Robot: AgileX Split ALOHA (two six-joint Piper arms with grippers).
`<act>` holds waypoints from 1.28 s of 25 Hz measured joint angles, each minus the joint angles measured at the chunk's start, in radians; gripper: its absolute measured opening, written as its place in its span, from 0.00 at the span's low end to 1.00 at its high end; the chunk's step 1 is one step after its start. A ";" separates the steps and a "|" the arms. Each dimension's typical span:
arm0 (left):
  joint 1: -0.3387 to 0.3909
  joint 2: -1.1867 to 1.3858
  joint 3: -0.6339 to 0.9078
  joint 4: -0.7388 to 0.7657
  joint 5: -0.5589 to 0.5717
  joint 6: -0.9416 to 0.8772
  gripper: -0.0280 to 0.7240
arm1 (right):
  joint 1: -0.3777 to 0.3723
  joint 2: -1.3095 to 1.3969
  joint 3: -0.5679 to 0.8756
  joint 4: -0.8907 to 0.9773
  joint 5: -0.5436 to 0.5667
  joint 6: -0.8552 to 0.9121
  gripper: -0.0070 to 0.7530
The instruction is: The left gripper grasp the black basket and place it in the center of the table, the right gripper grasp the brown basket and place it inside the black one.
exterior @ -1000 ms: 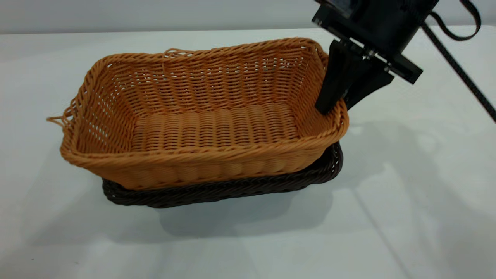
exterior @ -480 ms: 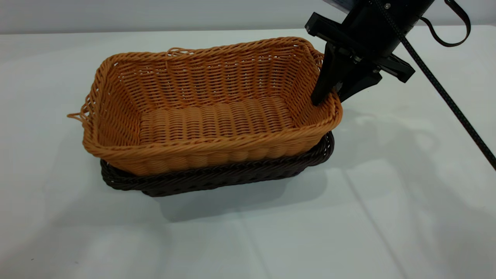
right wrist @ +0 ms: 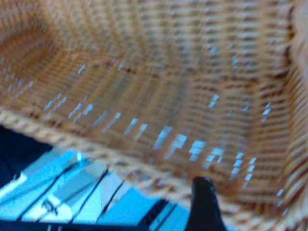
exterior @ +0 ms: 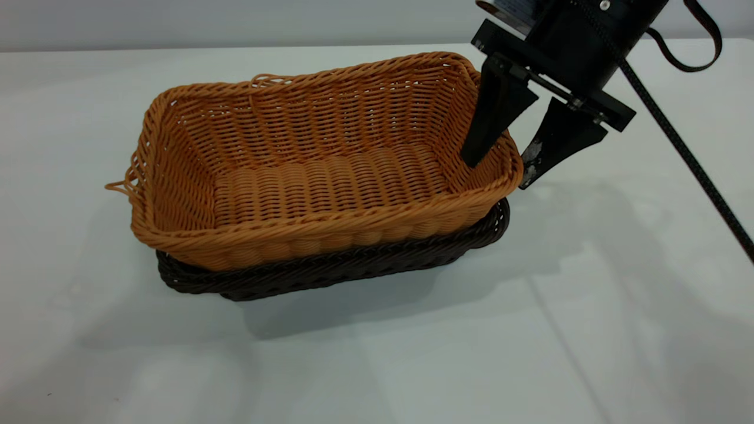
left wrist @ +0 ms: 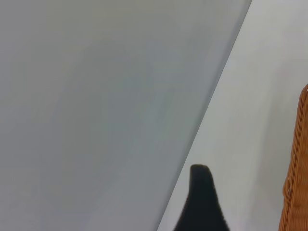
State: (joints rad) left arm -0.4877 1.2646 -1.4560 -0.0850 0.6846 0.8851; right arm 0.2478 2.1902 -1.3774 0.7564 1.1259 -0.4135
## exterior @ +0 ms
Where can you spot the black wicker basket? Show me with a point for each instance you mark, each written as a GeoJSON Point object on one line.
{"type": "Point", "coordinates": [330, 268]}

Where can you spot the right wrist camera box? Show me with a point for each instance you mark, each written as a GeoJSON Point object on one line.
{"type": "Point", "coordinates": [512, 12]}

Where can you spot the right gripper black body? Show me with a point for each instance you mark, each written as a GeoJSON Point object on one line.
{"type": "Point", "coordinates": [583, 41]}

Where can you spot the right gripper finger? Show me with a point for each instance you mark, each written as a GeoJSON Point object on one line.
{"type": "Point", "coordinates": [498, 106]}
{"type": "Point", "coordinates": [559, 138]}

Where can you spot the orange wicker basket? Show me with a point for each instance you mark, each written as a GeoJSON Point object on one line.
{"type": "Point", "coordinates": [330, 182]}

